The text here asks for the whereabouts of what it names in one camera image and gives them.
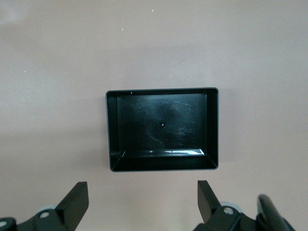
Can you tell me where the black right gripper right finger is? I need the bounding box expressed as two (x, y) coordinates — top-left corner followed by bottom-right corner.
(193, 180), (243, 231)

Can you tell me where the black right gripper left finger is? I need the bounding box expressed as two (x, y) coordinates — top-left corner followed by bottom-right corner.
(16, 181), (89, 231)

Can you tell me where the black plastic box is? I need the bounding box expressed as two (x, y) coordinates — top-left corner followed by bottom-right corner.
(105, 87), (220, 172)

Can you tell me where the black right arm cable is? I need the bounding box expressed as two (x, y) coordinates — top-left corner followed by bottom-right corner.
(256, 193), (294, 231)

